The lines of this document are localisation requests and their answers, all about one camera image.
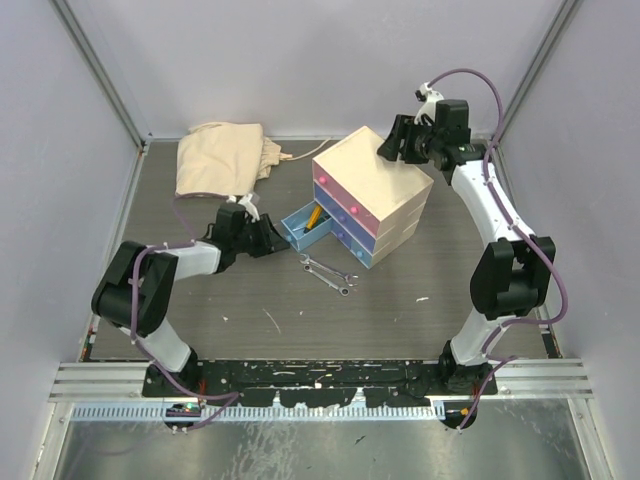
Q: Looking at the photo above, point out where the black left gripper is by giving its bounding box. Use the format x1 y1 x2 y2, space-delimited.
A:
232 213 288 258

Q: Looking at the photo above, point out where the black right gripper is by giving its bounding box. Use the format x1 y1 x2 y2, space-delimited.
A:
376 115 442 165

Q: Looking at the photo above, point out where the orange handle screwdriver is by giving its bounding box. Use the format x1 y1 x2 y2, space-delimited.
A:
303 204 323 233

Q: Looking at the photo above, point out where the silver ratchet wrench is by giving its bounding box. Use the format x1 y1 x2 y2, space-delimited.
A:
303 265 350 296

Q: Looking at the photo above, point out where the pastel mini drawer chest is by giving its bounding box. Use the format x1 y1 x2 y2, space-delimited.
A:
282 126 433 269

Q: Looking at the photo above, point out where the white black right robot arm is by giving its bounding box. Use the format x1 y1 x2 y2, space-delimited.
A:
377 92 556 394

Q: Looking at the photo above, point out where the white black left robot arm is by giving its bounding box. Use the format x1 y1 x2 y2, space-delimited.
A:
91 204 290 398

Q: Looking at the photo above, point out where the silver combination wrench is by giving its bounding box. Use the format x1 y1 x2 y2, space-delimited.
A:
300 254 358 287

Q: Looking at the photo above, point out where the beige folded cloth bag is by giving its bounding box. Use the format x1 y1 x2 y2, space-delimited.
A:
175 122 323 197

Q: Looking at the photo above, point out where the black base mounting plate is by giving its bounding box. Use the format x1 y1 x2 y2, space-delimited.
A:
142 357 496 407

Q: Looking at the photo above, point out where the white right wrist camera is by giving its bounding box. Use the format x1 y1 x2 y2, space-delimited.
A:
414 83 444 124

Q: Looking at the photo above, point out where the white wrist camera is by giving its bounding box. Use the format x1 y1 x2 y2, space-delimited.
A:
226 192 260 222
414 83 444 124

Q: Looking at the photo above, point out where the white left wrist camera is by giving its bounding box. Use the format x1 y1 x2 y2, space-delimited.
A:
226 192 260 222

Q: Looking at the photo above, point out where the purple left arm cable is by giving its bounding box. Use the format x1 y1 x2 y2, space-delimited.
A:
128 192 241 431

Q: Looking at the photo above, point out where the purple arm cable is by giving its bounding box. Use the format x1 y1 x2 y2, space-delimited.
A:
429 68 570 431
128 192 241 431

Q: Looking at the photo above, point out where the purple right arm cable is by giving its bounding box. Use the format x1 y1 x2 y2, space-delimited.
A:
429 68 570 431

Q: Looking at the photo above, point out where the light blue cable duct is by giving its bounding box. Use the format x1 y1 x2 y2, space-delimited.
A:
70 402 445 423

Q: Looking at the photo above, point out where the aluminium frame rail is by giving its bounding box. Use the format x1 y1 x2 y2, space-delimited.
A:
49 362 149 402

